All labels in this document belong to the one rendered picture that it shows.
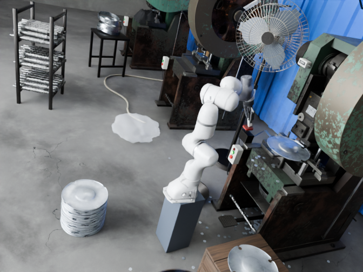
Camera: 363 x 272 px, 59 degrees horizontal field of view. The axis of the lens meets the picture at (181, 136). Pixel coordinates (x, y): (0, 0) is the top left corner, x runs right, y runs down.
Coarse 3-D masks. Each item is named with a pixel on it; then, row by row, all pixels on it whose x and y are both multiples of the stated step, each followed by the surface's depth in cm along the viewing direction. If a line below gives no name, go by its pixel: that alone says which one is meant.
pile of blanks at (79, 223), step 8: (64, 208) 200; (72, 208) 196; (104, 208) 209; (64, 216) 204; (72, 216) 200; (80, 216) 199; (88, 216) 200; (96, 216) 204; (104, 216) 216; (64, 224) 207; (72, 224) 203; (80, 224) 203; (88, 224) 204; (96, 224) 209; (72, 232) 207; (80, 232) 206; (88, 232) 208; (96, 232) 214
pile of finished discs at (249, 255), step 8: (232, 248) 183; (248, 248) 186; (256, 248) 188; (232, 256) 179; (240, 256) 180; (248, 256) 181; (256, 256) 183; (264, 256) 184; (232, 264) 174; (240, 264) 175; (248, 264) 176; (256, 264) 177; (264, 264) 179; (272, 264) 180
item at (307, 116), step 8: (312, 96) 197; (320, 96) 193; (312, 104) 197; (304, 112) 203; (312, 112) 197; (304, 120) 203; (312, 120) 197; (296, 128) 206; (304, 128) 200; (304, 136) 202; (312, 136) 201
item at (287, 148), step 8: (272, 136) 220; (280, 136) 223; (272, 144) 210; (280, 144) 212; (288, 144) 214; (296, 144) 218; (280, 152) 204; (288, 152) 205; (296, 152) 207; (304, 152) 211; (296, 160) 198; (304, 160) 201
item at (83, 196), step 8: (72, 184) 214; (80, 184) 215; (88, 184) 217; (96, 184) 219; (64, 192) 206; (72, 192) 207; (80, 192) 208; (88, 192) 210; (96, 192) 212; (104, 192) 214; (64, 200) 200; (72, 200) 201; (80, 200) 203; (88, 200) 204; (96, 200) 206; (104, 200) 208; (80, 208) 197; (88, 208) 199; (96, 208) 200
